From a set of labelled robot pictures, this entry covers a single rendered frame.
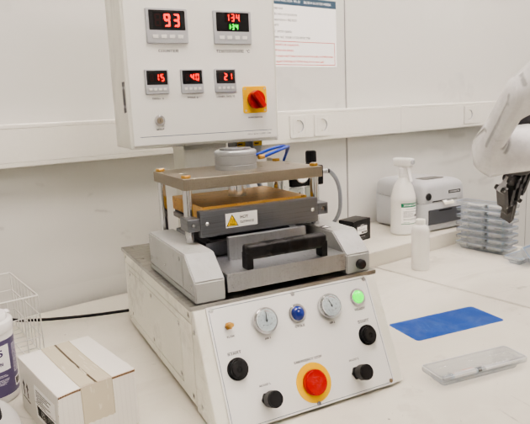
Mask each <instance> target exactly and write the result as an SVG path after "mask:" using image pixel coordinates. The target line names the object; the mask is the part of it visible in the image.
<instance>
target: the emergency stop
mask: <svg viewBox="0 0 530 424"><path fill-rule="evenodd" d="M303 386H304V388H305V391H306V392H307V393H308V394H309V395H321V394H323V393H324V392H325V390H326V386H327V380H326V376H325V375H324V373H323V372H321V371H320V370H319V369H312V370H309V371H308V372H307V373H306V374H305V376H304V378H303Z"/></svg>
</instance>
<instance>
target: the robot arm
mask: <svg viewBox="0 0 530 424"><path fill-rule="evenodd" d="M472 158H473V163H474V166H475V167H476V168H477V169H478V170H479V171H480V172H482V173H483V174H484V175H486V176H487V177H489V178H492V177H496V176H500V175H503V176H502V180H503V181H502V182H501V183H499V184H496V185H495V187H494V189H495V190H496V200H497V205H499V206H501V216H500V217H501V218H502V219H503V220H505V221H507V222H508V223H511V222H512V221H513V220H514V216H515V213H516V209H517V202H518V203H521V202H522V199H520V197H521V196H523V195H524V194H525V192H526V190H527V186H528V184H529V182H530V62H528V63H527V64H526V65H525V66H524V67H523V68H522V69H521V70H520V71H519V72H518V73H517V74H516V75H515V76H513V77H512V78H511V79H509V80H508V81H507V83H506V85H505V87H504V89H503V91H502V92H501V95H500V97H499V98H498V100H497V101H496V104H495V106H494V108H493V109H492V111H491V112H490V115H489V117H488V119H487V120H486V121H485V124H484V126H483V127H482V128H481V130H480V131H479V133H478V134H477V135H476V137H475V138H474V141H473V145H472Z"/></svg>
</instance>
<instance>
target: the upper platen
mask: <svg viewBox="0 0 530 424"><path fill-rule="evenodd" d="M299 198H306V194H302V193H295V192H291V191H287V190H283V189H279V188H272V187H269V186H259V187H251V188H247V187H246V185H239V186H231V187H228V190H221V191H214V192H206V193H192V200H193V216H194V217H196V218H197V211H199V210H206V209H218V208H225V207H232V206H239V205H246V204H259V203H266V202H273V201H279V200H286V199H299ZM172 203H173V208H174V209H175V211H173V215H174V216H176V217H178V218H179V219H180V217H182V216H184V215H183V196H182V195H175V196H172Z"/></svg>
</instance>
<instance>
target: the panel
mask: <svg viewBox="0 0 530 424"><path fill-rule="evenodd" d="M356 290H359V291H361V292H362V293H363V297H364V298H363V301H362V302H361V303H357V302H355V301H354V299H353V297H352V295H353V292H354V291H356ZM323 294H334V295H336V296H337V297H338V298H339V300H340V301H341V304H342V310H341V312H340V314H339V315H338V316H337V317H335V318H331V319H328V318H325V317H324V316H323V315H321V313H320V312H319V310H318V301H319V298H320V297H321V296H322V295H323ZM295 306H300V307H302V308H303V309H304V311H305V316H304V318H303V319H302V320H300V321H297V320H295V319H294V318H293V316H292V314H291V311H292V309H293V308H294V307H295ZM262 307H268V308H270V309H272V310H274V312H275V313H276V315H277V317H278V325H277V328H276V329H275V330H274V331H273V332H271V333H268V334H262V333H259V332H258V331H256V329H255V328H254V326H253V324H252V317H253V315H254V313H255V311H256V310H258V309H260V308H262ZM205 312H206V316H207V320H208V324H209V332H210V335H211V340H212V344H213V349H214V353H215V360H216V364H217V369H218V372H219V376H220V384H221V388H222V392H223V396H224V401H225V408H226V412H227V416H228V421H229V424H268V423H271V422H274V421H278V420H281V419H284V418H287V417H290V416H294V415H297V414H299V413H302V412H306V411H310V410H313V409H315V408H318V407H321V406H324V405H329V404H331V403H334V402H337V401H339V400H345V399H347V398H350V397H353V396H355V395H361V394H363V393H366V392H369V391H371V390H376V389H378V388H382V387H385V386H387V385H390V384H394V383H395V379H394V375H393V373H392V369H391V366H390V361H389V358H388V354H387V351H386V348H385V344H384V339H383V336H382V332H381V330H380V326H379V321H378V317H377V314H376V311H375V308H374V302H373V299H372V296H371V293H370V289H369V286H368V280H367V278H366V275H363V276H359V277H355V278H348V279H343V280H339V281H335V282H330V283H327V284H319V285H315V286H310V287H306V288H302V289H295V290H290V291H286V292H282V293H278V294H270V295H266V296H262V297H257V298H254V299H246V300H242V301H237V302H233V303H229V304H225V305H217V306H213V307H209V308H205ZM365 326H371V327H373V328H374V329H375V331H376V334H377V336H376V339H375V341H374V342H372V343H366V342H365V341H364V340H363V339H362V336H361V331H362V329H363V328H364V327H365ZM237 359H241V360H243V361H245V362H246V364H247V367H248V371H247V374H246V376H245V377H244V378H241V379H236V378H234V377H233V376H232V375H231V373H230V365H231V363H232V362H233V361H234V360H237ZM359 364H369V365H370V366H371V367H372V368H373V371H374V375H373V377H372V378H371V379H370V380H360V379H355V378H354V377H353V375H352V369H353V368H354V367H357V366H358V365H359ZM312 369H319V370H320V371H321V372H323V373H324V375H325V376H326V380H327V386H326V390H325V392H324V393H323V394H321V395H309V394H308V393H307V392H306V391H305V388H304V386H303V378H304V376H305V374H306V373H307V372H308V371H309V370H312ZM269 390H277V391H279V392H280V393H281V394H282V395H283V398H284V401H283V404H282V405H281V406H280V407H279V408H269V407H267V406H265V405H264V404H263V403H262V396H263V394H265V393H267V392H268V391H269Z"/></svg>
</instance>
